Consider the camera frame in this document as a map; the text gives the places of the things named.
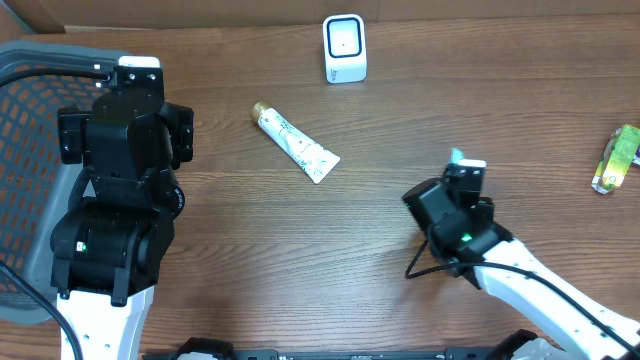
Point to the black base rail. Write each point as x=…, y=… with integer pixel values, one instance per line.
x=512, y=348

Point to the purple pink sanitary pad pack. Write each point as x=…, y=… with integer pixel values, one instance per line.
x=636, y=159

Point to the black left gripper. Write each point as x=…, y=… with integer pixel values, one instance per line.
x=70, y=134

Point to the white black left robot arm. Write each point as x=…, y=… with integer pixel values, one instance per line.
x=108, y=247

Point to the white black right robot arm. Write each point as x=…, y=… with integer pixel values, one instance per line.
x=462, y=234

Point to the grey plastic shopping basket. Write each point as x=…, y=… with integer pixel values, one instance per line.
x=35, y=186

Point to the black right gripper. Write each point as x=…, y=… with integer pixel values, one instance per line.
x=484, y=208

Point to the white barcode scanner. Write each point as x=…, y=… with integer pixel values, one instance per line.
x=345, y=51

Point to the teal wet wipes pack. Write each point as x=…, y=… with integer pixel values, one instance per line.
x=456, y=156

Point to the white tube with gold cap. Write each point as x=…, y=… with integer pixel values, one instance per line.
x=314, y=159

